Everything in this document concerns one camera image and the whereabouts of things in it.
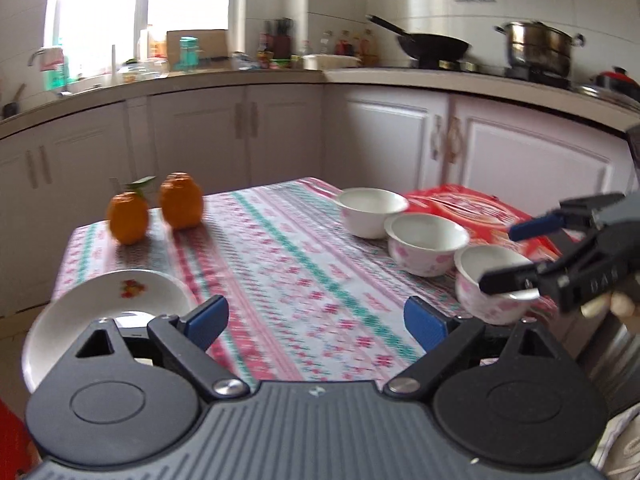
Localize brown cardboard sheet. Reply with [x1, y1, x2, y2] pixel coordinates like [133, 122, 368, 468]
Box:
[166, 29, 230, 72]

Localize orange without leaf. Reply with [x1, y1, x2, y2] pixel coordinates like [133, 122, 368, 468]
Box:
[159, 172, 205, 231]

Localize knife block with knives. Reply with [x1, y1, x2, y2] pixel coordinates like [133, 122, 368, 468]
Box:
[272, 17, 294, 60]

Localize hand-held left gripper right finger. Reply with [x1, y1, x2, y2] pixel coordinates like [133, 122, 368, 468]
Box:
[382, 296, 569, 402]

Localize teal jar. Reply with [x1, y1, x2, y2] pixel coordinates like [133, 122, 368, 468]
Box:
[178, 36, 202, 72]

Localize gas stove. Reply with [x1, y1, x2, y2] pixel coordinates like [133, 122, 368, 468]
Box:
[414, 57, 572, 87]

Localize black wok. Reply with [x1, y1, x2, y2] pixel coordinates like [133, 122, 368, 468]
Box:
[367, 14, 472, 69]

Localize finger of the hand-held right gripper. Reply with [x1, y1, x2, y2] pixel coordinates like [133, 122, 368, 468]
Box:
[477, 257, 558, 297]
[509, 195, 626, 242]

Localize large clear plastic bottle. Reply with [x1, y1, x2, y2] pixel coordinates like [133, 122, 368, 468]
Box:
[138, 25, 156, 61]

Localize kitchen window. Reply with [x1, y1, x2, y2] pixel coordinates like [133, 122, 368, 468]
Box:
[44, 0, 234, 63]

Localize patterned striped tablecloth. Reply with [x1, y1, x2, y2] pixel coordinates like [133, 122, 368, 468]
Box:
[52, 176, 561, 386]

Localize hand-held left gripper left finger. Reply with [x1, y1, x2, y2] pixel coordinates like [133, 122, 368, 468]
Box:
[75, 295, 250, 402]

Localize white plate with fruit print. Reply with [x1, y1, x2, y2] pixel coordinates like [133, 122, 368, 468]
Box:
[22, 269, 197, 395]

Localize white plastic tray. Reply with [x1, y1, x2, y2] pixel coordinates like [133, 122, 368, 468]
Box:
[302, 53, 362, 70]

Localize steel cooking pot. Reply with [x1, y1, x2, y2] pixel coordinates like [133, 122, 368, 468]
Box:
[495, 21, 585, 79]

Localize red gift box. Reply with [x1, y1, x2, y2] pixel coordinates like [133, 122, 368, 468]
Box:
[404, 183, 588, 281]

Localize white kitchen cabinets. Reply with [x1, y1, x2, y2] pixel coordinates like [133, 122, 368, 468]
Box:
[0, 67, 640, 318]

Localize small black pan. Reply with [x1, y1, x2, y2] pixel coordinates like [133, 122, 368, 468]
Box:
[2, 84, 27, 119]

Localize person's right hand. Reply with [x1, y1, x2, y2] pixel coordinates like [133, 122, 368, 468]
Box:
[580, 287, 640, 336]

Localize orange with green leaf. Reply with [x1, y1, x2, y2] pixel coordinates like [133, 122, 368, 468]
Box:
[106, 176, 157, 246]

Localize green dish soap bottle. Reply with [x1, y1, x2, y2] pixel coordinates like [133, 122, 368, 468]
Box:
[42, 37, 69, 92]

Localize white bowl with pink flowers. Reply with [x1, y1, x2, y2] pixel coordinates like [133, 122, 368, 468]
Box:
[454, 245, 543, 326]
[384, 212, 471, 277]
[334, 187, 410, 240]

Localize red dish cloth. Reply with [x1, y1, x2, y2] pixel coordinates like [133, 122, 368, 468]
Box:
[39, 47, 64, 72]

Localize red pot lid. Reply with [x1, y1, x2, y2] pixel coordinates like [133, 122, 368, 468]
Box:
[589, 66, 640, 95]

